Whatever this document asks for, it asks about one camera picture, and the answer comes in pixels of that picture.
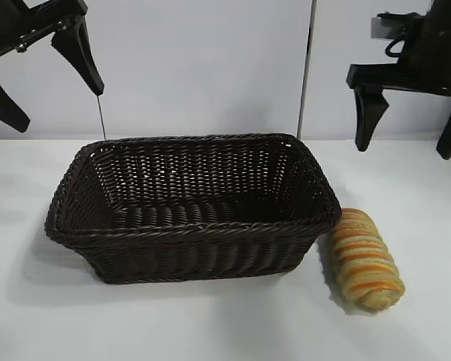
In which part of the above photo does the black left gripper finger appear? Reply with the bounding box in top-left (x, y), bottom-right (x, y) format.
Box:
top-left (0, 63), bottom-right (32, 134)
top-left (50, 17), bottom-right (105, 96)

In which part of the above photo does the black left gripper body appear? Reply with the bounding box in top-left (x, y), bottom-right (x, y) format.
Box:
top-left (0, 0), bottom-right (88, 63)

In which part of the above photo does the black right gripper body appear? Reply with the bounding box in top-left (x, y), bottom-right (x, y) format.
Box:
top-left (346, 20), bottom-right (451, 101)

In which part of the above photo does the long striped twisted bread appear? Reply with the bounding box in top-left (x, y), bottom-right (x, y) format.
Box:
top-left (326, 207), bottom-right (406, 313)

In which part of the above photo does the dark brown wicker basket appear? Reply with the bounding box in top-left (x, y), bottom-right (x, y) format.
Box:
top-left (44, 132), bottom-right (342, 285)

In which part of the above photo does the thick grey background pole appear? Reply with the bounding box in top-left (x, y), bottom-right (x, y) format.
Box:
top-left (295, 0), bottom-right (319, 136)

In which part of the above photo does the thin grey background rod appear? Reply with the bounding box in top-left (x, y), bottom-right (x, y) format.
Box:
top-left (96, 93), bottom-right (107, 139)

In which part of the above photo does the black right camera bracket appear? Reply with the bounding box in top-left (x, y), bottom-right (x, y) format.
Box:
top-left (375, 11), bottom-right (425, 27)

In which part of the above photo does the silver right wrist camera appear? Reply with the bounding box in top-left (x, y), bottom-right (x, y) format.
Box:
top-left (370, 17), bottom-right (391, 39)

